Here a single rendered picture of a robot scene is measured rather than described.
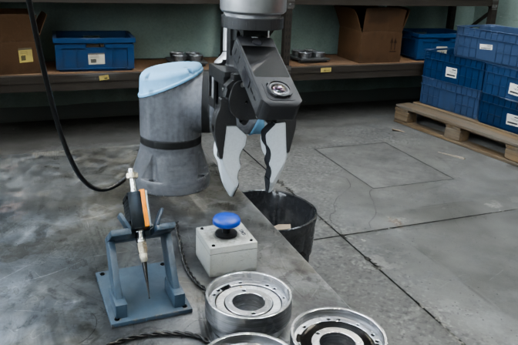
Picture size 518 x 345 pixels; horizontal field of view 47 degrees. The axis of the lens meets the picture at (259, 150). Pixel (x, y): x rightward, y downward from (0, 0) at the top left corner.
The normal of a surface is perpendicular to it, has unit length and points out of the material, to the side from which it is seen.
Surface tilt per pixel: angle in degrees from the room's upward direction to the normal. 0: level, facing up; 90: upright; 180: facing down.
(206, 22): 90
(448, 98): 90
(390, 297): 0
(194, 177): 72
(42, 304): 0
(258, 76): 29
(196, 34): 90
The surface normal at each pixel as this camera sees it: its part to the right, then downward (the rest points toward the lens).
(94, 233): 0.04, -0.95
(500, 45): -0.86, 0.12
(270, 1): 0.47, 0.30
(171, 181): 0.12, 0.02
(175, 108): 0.04, 0.31
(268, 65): 0.25, -0.69
